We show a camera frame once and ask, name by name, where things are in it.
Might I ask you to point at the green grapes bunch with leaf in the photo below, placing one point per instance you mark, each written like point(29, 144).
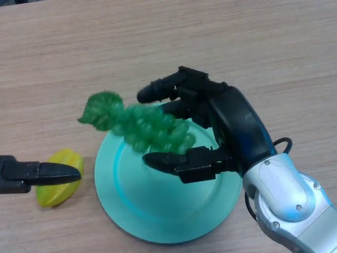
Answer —
point(147, 126)

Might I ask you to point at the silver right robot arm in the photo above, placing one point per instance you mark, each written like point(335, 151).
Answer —
point(289, 200)

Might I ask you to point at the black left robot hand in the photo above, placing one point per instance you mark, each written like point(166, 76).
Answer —
point(26, 174)

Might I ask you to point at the yellow starfruit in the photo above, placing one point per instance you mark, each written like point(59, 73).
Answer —
point(56, 196)

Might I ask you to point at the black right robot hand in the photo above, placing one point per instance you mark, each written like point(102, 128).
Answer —
point(237, 118)

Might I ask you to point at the teal round plate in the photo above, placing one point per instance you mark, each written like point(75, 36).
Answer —
point(163, 200)

